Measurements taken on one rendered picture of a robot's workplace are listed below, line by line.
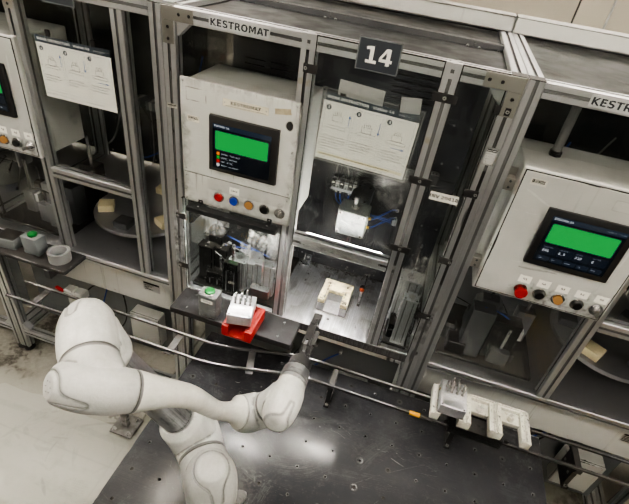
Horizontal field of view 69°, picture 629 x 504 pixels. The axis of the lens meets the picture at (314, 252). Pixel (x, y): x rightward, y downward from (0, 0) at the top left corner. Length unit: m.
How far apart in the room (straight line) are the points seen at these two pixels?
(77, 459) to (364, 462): 1.48
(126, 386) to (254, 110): 0.91
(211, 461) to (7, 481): 1.44
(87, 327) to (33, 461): 1.67
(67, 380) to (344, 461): 1.12
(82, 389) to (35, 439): 1.78
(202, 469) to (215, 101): 1.14
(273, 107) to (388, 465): 1.36
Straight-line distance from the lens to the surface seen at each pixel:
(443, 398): 1.84
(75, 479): 2.69
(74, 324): 1.21
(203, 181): 1.74
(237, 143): 1.58
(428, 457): 1.98
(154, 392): 1.16
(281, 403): 1.37
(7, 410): 3.02
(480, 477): 2.02
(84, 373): 1.10
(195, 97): 1.63
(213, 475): 1.51
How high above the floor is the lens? 2.29
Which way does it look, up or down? 36 degrees down
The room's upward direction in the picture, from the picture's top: 9 degrees clockwise
